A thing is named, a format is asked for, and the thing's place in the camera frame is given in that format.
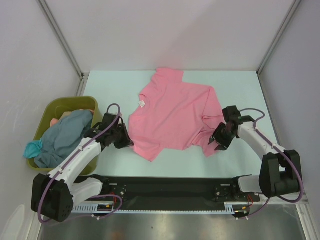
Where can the white slotted cable duct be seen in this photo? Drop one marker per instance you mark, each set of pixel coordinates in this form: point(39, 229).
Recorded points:
point(171, 208)

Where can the grey blue t shirt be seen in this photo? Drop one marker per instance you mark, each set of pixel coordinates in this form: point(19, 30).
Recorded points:
point(61, 139)

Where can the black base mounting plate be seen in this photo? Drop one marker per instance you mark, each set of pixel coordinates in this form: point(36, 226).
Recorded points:
point(166, 190)

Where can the pink t shirt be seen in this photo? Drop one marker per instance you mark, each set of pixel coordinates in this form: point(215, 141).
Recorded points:
point(173, 114)

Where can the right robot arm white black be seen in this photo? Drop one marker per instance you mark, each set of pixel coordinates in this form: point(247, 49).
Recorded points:
point(280, 172)

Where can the peach t shirt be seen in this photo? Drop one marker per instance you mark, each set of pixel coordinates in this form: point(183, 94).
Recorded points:
point(55, 120)

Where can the right aluminium frame post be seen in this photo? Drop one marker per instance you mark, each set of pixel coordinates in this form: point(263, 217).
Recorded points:
point(279, 35)

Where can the aluminium frame post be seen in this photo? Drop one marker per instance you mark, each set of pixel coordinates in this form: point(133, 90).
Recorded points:
point(60, 36)
point(279, 35)

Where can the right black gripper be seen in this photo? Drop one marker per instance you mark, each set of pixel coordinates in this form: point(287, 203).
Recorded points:
point(223, 144)

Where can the turquoise t shirt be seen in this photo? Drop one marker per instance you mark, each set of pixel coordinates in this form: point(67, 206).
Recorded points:
point(33, 149)

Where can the aluminium front rail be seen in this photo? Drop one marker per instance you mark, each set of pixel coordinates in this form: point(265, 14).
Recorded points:
point(254, 200)

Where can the left aluminium frame post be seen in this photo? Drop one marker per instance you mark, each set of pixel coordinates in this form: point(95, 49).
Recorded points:
point(60, 36)

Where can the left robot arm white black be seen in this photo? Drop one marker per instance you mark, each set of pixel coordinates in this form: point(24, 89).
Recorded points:
point(56, 194)

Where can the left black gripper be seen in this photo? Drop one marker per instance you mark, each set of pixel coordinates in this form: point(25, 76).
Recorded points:
point(126, 141)

